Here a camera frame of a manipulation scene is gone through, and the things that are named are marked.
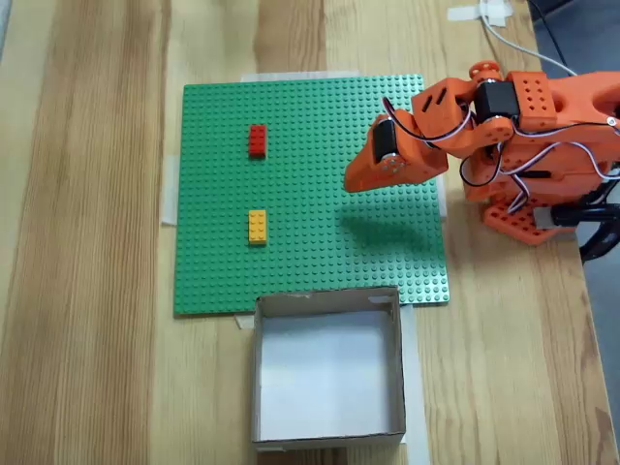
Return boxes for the green lego baseplate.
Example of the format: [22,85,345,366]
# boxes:
[172,74,451,319]

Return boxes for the black table clamp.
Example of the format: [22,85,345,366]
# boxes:
[532,179,620,265]

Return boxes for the wide translucent tape strip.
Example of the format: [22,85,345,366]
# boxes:
[240,71,362,86]

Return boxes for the white cable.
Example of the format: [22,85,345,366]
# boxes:
[479,0,580,78]

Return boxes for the black cable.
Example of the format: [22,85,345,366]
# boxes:
[527,0,578,74]

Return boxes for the short translucent tape strip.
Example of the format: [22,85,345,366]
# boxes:
[160,155,181,227]

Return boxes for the crossed tape over cable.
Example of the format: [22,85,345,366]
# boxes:
[446,0,511,28]

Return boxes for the red lego block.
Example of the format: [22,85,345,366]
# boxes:
[248,124,268,160]

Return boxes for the open cardboard box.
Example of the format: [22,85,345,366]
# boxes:
[250,285,408,454]

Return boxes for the yellow lego block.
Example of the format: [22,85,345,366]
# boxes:
[247,209,269,247]

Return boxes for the long translucent tape strip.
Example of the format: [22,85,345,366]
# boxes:
[398,304,432,465]

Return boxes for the narrow translucent tape strip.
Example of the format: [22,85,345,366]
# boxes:
[437,172,450,220]

